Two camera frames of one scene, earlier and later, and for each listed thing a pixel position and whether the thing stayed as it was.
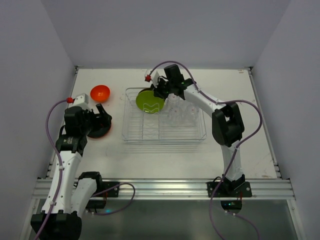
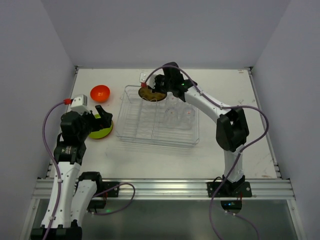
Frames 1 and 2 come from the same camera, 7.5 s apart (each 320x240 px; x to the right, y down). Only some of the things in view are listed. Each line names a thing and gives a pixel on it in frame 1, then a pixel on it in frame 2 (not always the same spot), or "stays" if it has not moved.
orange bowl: x=100 y=93 stays
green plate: x=146 y=101 to x=102 y=133
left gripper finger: x=104 y=118 stays
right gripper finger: x=162 y=94 to x=159 y=87
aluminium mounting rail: x=162 y=189 stays
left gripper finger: x=91 y=114 stays
